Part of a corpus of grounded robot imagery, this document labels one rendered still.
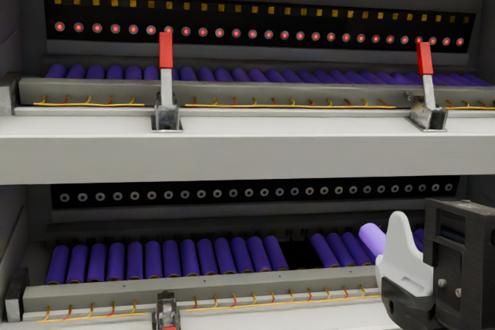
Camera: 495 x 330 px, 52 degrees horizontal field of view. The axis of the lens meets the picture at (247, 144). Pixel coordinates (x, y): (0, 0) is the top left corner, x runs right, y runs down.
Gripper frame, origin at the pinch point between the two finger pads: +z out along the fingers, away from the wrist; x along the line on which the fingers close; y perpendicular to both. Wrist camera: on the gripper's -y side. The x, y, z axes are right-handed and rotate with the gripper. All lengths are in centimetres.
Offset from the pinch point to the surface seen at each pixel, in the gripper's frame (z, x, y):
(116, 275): 19.7, 22.1, -5.1
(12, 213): 23.7, 33.1, 1.2
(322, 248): 22.5, -1.9, -4.1
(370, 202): 28.8, -11.1, 0.2
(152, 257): 22.3, 18.2, -4.1
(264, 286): 16.7, 6.7, -6.3
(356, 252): 21.5, -5.9, -4.5
